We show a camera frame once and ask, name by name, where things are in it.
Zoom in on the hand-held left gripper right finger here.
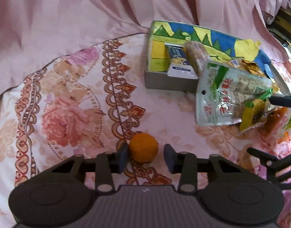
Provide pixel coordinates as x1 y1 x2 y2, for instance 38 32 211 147
163 144 242 193

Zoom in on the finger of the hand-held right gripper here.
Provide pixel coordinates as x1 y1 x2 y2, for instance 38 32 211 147
270 91 291 107
246 147 291 190

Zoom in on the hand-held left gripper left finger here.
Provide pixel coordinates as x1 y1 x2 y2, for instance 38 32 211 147
52 144 130 192

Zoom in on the small orange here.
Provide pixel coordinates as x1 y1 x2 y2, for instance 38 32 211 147
129 133 159 163

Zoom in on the green stick packet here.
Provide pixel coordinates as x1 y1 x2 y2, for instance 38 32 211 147
245 88 274 108

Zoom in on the orange snack packet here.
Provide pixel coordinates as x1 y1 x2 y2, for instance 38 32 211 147
262 107 291 145

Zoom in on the white green snack pouch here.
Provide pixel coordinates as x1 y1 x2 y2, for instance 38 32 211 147
195 60 273 127

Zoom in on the grey box with coloured drawing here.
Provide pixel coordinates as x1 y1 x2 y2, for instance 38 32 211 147
144 20 291 96

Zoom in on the blue white snack packet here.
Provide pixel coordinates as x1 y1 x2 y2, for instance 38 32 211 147
164 43 199 79

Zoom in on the clear nut bar packet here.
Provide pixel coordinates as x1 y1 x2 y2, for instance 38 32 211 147
184 40 209 76

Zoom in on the floral bed sheet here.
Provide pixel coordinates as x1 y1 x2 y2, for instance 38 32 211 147
0 32 291 228

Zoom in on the large pink curtain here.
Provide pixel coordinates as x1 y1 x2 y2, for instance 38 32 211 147
0 0 291 105

